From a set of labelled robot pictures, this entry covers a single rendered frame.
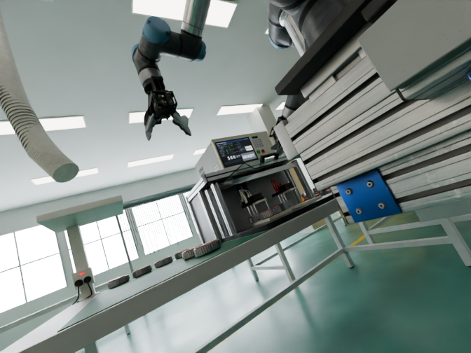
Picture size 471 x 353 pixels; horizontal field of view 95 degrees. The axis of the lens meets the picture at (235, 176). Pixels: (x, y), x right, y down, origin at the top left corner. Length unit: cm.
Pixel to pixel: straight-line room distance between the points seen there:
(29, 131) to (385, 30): 204
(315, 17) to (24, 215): 774
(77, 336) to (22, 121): 172
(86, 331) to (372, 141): 68
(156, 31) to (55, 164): 127
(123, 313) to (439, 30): 70
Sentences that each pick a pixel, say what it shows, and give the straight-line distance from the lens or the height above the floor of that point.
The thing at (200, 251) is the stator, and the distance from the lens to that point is 89.
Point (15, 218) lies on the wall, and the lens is 790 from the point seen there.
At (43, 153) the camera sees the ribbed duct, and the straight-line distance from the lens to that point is 194.
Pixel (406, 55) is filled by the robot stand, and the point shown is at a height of 90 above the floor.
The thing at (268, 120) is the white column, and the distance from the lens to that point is 569.
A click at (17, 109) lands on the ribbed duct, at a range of 223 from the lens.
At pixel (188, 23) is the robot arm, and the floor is 146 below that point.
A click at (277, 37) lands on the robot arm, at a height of 147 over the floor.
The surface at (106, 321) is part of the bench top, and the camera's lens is 66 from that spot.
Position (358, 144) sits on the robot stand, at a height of 86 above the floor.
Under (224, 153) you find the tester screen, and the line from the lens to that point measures 128.
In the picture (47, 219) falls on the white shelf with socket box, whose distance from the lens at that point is 138.
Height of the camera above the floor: 81
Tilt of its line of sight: 12 degrees up
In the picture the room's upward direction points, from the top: 23 degrees counter-clockwise
